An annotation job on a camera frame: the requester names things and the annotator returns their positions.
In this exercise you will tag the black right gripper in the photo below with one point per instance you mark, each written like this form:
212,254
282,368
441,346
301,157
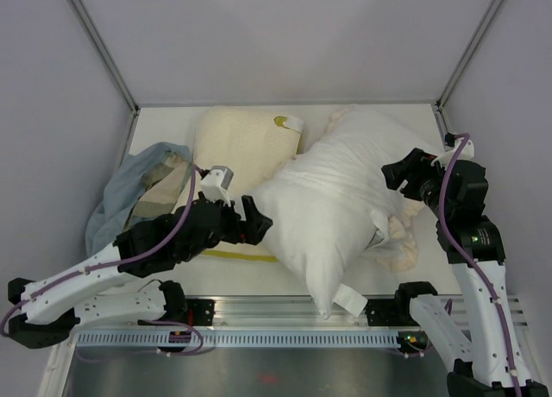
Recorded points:
414,166

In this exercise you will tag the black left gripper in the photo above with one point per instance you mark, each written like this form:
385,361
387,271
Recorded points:
254,230

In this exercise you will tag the white pillow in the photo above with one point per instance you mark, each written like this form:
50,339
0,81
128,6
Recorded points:
318,229

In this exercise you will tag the grey plush ruffled pillowcase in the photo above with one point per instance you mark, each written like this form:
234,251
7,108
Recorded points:
365,140

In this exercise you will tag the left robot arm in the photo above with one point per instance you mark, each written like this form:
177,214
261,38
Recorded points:
47,312

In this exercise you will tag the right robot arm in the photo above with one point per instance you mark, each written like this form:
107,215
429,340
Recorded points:
487,361

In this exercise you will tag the cream foam contour pillow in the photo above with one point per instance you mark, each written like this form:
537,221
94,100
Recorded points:
253,143

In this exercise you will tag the blue and beige cloth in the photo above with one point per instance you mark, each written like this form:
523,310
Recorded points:
144,187

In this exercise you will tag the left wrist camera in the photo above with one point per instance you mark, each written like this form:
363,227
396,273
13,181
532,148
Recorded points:
215,184

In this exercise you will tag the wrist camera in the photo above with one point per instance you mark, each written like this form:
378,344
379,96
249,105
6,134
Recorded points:
215,184
459,147

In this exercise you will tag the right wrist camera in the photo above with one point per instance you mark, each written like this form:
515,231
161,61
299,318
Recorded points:
459,147

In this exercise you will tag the aluminium front rail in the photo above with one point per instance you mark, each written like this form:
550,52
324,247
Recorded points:
285,312

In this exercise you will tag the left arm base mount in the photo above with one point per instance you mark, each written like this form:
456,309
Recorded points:
197,312

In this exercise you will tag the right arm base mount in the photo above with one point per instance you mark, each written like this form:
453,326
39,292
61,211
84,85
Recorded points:
387,313

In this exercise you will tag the slotted cable duct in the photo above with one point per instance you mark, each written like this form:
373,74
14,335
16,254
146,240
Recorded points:
249,339

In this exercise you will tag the right frame post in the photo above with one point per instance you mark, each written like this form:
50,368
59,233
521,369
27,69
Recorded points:
478,36

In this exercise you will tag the frame post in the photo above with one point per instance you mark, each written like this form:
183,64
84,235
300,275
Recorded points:
478,36
87,24

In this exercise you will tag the left frame post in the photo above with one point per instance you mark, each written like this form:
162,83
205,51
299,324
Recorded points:
87,24

